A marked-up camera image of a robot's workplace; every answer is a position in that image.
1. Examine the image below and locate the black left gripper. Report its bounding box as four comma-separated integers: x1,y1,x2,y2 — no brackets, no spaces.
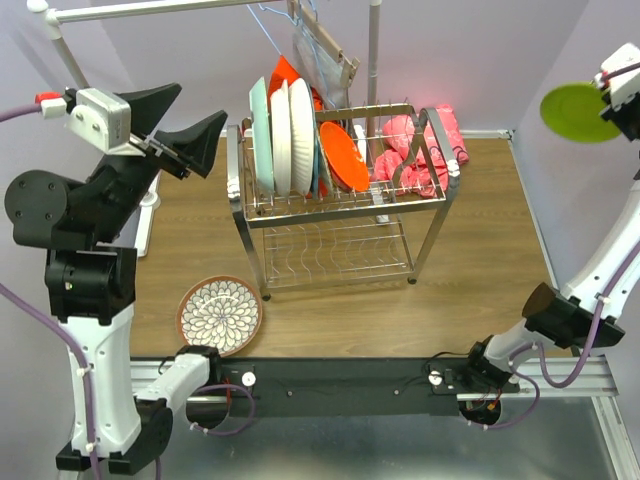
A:
89,80,228,240

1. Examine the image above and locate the lime green plate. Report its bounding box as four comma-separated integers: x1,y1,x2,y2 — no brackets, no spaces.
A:
539,82,621,144

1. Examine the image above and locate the mint rectangular plate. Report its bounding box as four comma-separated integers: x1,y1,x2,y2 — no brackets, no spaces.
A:
249,77,275,195

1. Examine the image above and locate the teal scalloped plate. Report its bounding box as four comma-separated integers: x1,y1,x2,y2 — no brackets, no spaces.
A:
310,102,320,199

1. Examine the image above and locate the woven bamboo plate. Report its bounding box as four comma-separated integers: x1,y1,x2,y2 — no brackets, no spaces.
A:
316,135,334,198

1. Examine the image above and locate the orange plastic plate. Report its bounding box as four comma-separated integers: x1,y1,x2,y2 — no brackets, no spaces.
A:
319,122,370,193

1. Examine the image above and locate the flower plate brown rim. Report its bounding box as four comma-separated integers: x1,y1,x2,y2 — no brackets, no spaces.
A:
289,78,315,196
176,275,263,357

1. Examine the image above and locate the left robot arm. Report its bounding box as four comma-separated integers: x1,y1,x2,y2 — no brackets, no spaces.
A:
4,83,227,476

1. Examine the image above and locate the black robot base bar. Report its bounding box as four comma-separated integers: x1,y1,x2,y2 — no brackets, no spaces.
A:
221,356,519,419

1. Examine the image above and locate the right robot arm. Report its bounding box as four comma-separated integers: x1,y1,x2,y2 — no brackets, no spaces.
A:
459,175,639,392

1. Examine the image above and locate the orange garment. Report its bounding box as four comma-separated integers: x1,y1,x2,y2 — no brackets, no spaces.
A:
267,56,321,197

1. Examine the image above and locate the pink printed garment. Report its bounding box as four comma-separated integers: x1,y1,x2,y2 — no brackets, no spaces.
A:
368,103,471,199

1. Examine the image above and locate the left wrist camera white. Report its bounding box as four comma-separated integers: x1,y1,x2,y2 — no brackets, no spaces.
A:
35,88,144,157

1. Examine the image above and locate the blue wire hanger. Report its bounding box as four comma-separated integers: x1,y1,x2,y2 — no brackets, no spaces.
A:
246,0,318,56

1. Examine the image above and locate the white clothes rail frame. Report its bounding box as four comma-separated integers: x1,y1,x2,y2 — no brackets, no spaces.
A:
25,0,384,259

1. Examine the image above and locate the steel wire dish rack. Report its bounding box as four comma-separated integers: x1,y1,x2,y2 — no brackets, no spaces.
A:
226,103,460,300

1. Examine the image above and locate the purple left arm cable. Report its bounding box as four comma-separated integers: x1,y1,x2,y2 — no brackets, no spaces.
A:
0,102,256,480

